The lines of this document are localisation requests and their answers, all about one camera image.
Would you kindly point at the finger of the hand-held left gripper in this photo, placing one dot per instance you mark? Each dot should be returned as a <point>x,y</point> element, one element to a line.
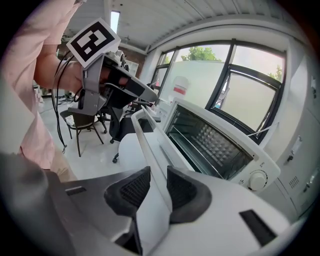
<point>150,93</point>

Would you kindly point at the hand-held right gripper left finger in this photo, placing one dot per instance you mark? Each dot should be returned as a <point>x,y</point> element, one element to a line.
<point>95,207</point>

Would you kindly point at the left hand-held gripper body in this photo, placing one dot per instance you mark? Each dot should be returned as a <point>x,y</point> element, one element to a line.
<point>92,42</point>

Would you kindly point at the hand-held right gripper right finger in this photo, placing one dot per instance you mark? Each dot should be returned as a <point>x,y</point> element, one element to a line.
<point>225,220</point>

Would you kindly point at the white oven door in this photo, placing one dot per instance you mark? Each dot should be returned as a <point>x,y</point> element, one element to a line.
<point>150,150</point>

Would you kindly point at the white oven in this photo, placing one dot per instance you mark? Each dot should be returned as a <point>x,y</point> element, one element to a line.
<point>220,120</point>

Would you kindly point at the person's left forearm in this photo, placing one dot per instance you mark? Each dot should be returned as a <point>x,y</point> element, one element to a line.
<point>57,72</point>

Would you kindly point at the white oven knob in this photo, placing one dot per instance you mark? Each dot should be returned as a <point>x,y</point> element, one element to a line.
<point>257,180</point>

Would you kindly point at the person's left hand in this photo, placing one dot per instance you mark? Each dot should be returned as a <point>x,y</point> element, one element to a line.
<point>123,81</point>

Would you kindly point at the white water dispenser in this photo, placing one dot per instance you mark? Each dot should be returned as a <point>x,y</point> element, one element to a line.
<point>165,110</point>

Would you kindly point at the ceiling strip light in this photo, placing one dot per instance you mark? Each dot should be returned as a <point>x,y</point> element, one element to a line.
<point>115,22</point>

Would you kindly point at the clear water jug red label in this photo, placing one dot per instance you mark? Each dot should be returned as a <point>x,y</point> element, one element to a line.
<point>181,85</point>

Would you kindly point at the black office chair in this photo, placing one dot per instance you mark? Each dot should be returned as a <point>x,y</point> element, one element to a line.
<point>117,125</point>

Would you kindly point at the person's beige trousers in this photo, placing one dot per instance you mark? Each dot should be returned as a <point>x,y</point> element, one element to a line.
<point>62,167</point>

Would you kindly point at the person's pink shirt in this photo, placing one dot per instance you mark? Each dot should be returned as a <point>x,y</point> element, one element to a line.
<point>30,50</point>

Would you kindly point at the black metal chair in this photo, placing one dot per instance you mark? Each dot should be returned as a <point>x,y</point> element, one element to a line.
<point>80,122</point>

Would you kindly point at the grey metal locker cabinet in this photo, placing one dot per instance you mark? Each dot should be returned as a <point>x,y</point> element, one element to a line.
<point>300,162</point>

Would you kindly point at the left hand-held gripper camera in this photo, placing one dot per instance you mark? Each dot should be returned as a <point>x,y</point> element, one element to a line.
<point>120,56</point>

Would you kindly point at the black window frame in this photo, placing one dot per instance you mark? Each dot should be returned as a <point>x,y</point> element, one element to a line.
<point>235,123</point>

